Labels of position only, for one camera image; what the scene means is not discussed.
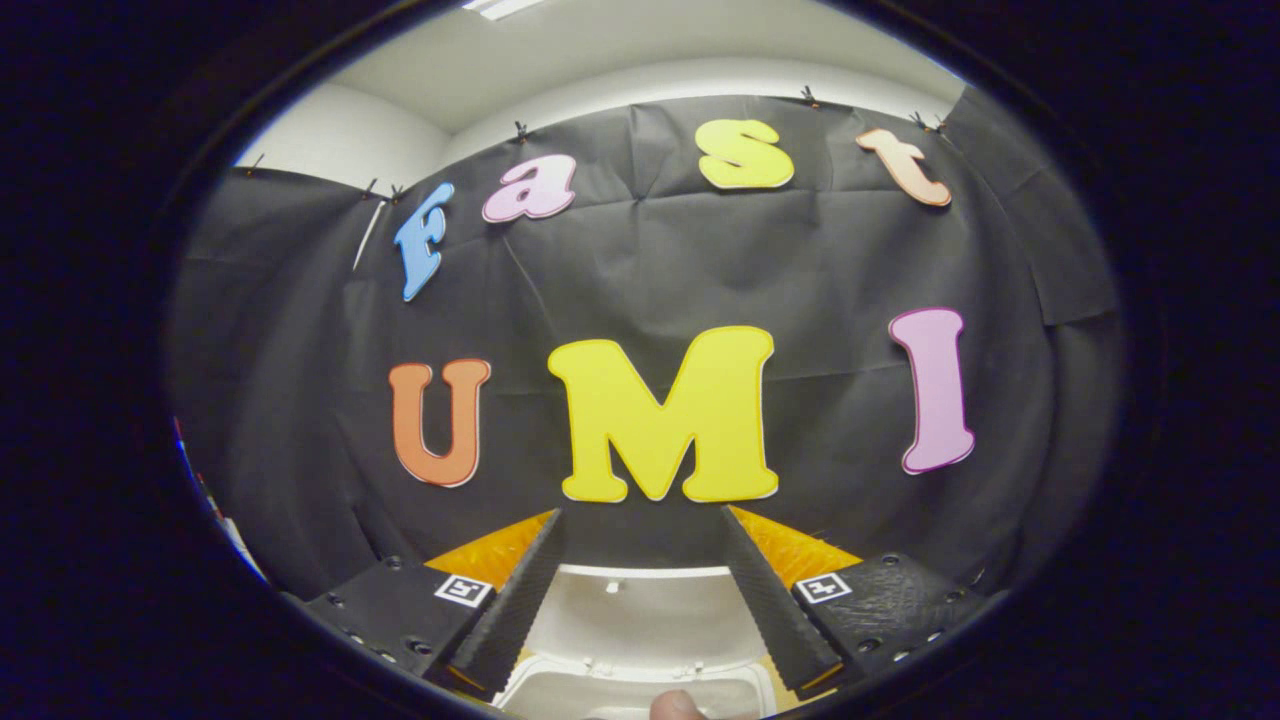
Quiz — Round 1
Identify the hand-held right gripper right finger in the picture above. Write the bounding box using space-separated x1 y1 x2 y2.
718 505 1006 699

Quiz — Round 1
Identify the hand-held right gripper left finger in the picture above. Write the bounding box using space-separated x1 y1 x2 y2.
298 507 567 698

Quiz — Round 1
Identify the white desktop garbage bin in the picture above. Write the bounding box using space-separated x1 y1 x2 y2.
492 563 783 720

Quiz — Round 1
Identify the black backdrop cloth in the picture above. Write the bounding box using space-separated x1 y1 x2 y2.
165 85 1126 601

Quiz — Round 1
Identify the ceiling light panel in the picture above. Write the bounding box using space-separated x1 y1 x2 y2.
462 0 546 22

